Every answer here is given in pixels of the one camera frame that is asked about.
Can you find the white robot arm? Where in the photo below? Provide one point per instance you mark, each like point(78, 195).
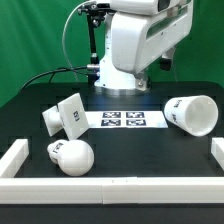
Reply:
point(137, 33)

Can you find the white left fence bar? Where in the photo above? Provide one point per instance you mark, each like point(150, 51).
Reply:
point(13, 159)

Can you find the white lamp bulb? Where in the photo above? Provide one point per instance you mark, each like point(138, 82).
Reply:
point(74, 157)

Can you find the white marker sheet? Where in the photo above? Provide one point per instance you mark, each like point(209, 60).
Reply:
point(126, 119)

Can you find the white right fence bar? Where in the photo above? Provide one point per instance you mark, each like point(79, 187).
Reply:
point(217, 150)

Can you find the white fence bar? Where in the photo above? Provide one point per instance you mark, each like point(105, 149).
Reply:
point(217, 150)
point(135, 190)
point(13, 159)

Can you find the white front fence bar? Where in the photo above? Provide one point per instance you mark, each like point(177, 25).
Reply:
point(135, 190)

